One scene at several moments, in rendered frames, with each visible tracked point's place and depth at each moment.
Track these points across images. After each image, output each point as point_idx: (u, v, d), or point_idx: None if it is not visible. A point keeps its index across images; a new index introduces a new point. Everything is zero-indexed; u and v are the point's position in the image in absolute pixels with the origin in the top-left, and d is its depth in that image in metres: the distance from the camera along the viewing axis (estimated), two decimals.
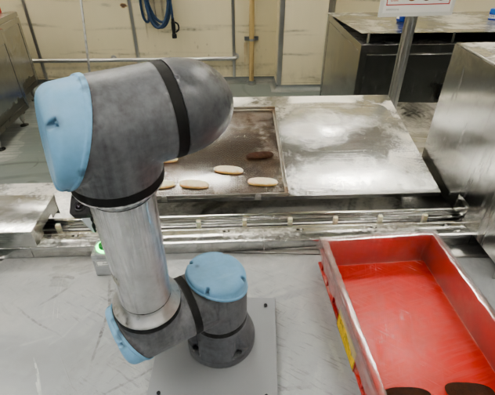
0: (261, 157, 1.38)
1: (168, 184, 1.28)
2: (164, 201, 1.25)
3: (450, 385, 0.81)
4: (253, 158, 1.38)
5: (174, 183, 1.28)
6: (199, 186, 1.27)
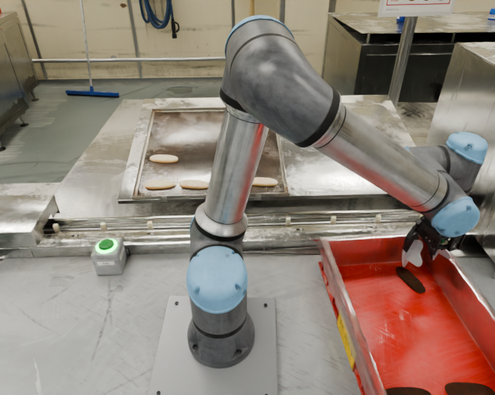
0: (406, 280, 1.04)
1: (168, 184, 1.28)
2: (164, 201, 1.25)
3: (450, 385, 0.81)
4: (398, 273, 1.06)
5: (174, 183, 1.28)
6: (199, 186, 1.27)
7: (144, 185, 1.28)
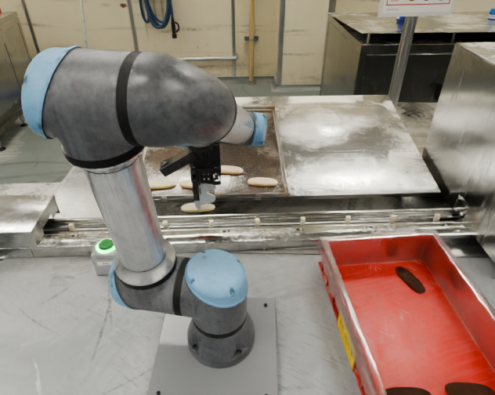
0: (406, 280, 1.04)
1: (168, 184, 1.28)
2: (164, 201, 1.25)
3: (450, 385, 0.81)
4: (398, 273, 1.06)
5: (174, 183, 1.28)
6: None
7: None
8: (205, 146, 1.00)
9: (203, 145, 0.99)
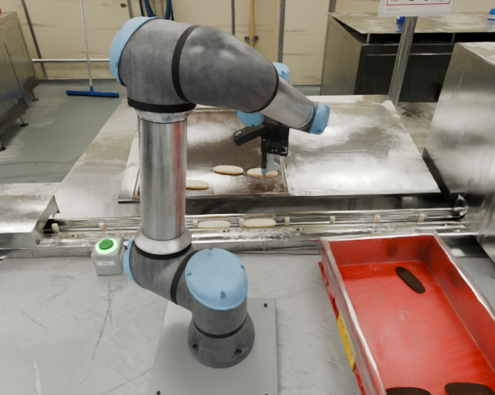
0: (406, 280, 1.04)
1: (224, 225, 1.18)
2: None
3: (450, 385, 0.81)
4: (398, 273, 1.06)
5: (229, 224, 1.19)
6: (199, 186, 1.27)
7: (198, 225, 1.19)
8: None
9: None
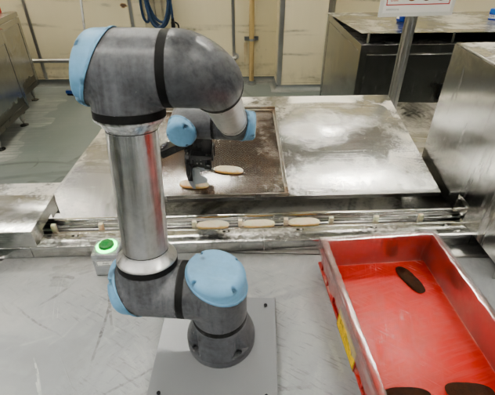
0: (406, 280, 1.04)
1: (269, 223, 1.19)
2: (164, 201, 1.25)
3: (450, 385, 0.81)
4: (398, 273, 1.06)
5: (274, 222, 1.20)
6: (199, 186, 1.27)
7: (243, 223, 1.19)
8: None
9: None
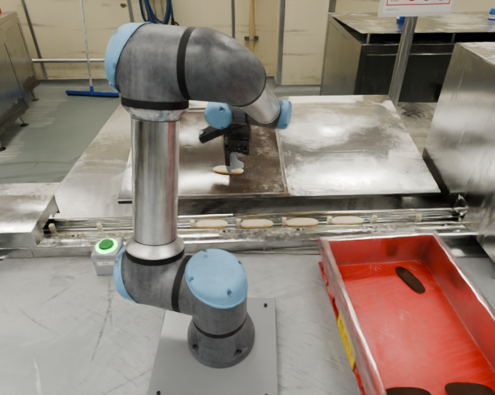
0: (406, 280, 1.04)
1: (312, 222, 1.19)
2: None
3: (450, 385, 0.81)
4: (398, 273, 1.06)
5: (318, 222, 1.20)
6: (218, 225, 1.18)
7: (287, 222, 1.20)
8: None
9: None
